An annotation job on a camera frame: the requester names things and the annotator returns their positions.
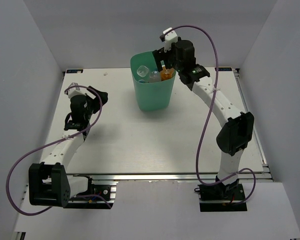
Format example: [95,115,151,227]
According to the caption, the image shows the orange juice bottle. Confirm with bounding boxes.
[160,65,175,81]

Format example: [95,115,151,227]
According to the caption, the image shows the bottle red label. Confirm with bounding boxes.
[148,70,161,83]

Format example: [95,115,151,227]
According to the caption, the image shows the bottle green blue label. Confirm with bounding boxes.
[137,65,149,78]

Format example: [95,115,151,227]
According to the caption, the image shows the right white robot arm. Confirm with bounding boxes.
[153,36,254,200]

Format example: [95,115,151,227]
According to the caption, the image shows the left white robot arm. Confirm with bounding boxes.
[29,86,108,208]

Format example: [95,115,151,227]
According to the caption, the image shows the green plastic bin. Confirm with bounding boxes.
[130,51,176,111]

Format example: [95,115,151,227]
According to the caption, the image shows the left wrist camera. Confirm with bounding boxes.
[64,82,86,99]

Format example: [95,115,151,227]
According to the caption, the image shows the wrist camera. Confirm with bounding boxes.
[159,28,178,52]
[64,82,86,99]

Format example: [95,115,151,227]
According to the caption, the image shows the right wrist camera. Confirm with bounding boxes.
[159,28,178,52]

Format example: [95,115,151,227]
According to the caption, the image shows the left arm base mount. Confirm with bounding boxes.
[65,175,117,210]

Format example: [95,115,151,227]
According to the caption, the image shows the aluminium frame rail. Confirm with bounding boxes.
[67,172,272,182]

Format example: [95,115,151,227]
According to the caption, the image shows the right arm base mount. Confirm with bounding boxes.
[194,184,247,213]

